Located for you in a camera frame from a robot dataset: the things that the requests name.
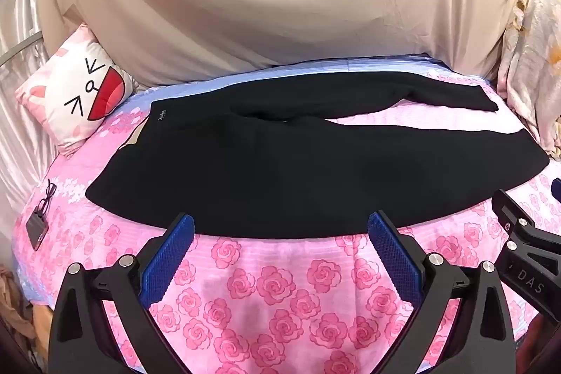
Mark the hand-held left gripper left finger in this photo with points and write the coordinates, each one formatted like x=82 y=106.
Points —
x=168 y=258

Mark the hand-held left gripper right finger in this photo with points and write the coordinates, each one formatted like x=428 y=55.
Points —
x=394 y=258

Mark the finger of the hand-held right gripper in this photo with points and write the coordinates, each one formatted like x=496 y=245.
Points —
x=521 y=220
x=556 y=188

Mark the black pants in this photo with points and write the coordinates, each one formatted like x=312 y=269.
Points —
x=280 y=168

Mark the pink rose print bed sheet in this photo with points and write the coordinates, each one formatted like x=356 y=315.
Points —
x=285 y=299

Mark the cream floral quilt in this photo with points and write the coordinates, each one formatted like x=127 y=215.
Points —
x=532 y=63

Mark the brown crumpled cloth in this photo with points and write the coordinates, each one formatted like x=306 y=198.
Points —
x=15 y=312

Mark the cartoon face pillow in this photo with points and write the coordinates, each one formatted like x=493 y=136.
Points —
x=74 y=93

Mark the silver satin curtain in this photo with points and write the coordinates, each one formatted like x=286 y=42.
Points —
x=19 y=49

